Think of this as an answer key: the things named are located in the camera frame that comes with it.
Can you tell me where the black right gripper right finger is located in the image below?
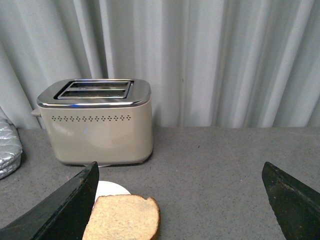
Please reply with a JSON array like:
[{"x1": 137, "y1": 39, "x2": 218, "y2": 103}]
[{"x1": 261, "y1": 162, "x2": 320, "y2": 240}]

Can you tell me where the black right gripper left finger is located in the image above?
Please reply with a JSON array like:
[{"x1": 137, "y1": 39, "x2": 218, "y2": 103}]
[{"x1": 0, "y1": 162, "x2": 100, "y2": 240}]

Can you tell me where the brown bread slice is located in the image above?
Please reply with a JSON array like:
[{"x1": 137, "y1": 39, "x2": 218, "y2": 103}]
[{"x1": 82, "y1": 194, "x2": 161, "y2": 240}]

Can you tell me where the cream two-slot toaster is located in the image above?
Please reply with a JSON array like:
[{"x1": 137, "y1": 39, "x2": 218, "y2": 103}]
[{"x1": 32, "y1": 78, "x2": 153, "y2": 167}]

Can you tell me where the white round plate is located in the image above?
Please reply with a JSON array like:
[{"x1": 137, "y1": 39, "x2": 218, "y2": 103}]
[{"x1": 94, "y1": 180, "x2": 131, "y2": 202}]

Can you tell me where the silver quilted oven mitt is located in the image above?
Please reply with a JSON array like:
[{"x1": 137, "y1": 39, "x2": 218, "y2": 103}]
[{"x1": 0, "y1": 108, "x2": 23, "y2": 179}]

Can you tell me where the grey-white curtain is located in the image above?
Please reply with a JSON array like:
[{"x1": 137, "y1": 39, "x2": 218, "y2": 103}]
[{"x1": 0, "y1": 0, "x2": 320, "y2": 129}]

